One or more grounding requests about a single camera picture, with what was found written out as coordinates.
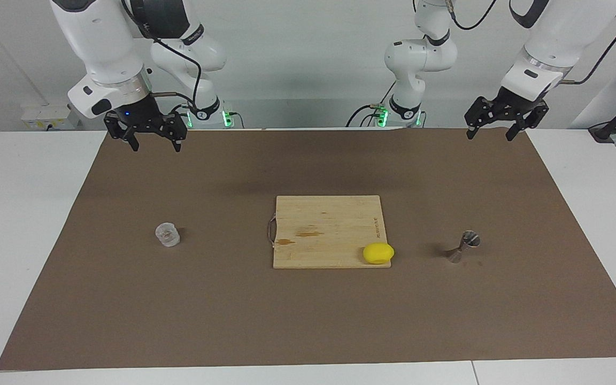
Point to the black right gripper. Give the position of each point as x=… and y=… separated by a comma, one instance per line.
x=139, y=112

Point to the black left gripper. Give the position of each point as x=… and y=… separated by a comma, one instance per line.
x=519, y=105

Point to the clear glass cup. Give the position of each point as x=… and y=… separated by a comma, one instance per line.
x=168, y=235

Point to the steel jigger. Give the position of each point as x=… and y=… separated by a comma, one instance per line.
x=468, y=239

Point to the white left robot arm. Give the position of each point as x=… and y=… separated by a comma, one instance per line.
x=420, y=56

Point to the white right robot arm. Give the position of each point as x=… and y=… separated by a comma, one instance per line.
x=99, y=43

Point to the brown table mat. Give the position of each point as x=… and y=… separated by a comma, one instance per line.
x=179, y=310

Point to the yellow lemon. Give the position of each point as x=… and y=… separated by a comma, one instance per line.
x=377, y=253

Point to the wooden cutting board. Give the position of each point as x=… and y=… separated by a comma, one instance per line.
x=329, y=219

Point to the white wall socket box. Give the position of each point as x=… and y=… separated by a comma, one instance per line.
x=46, y=115

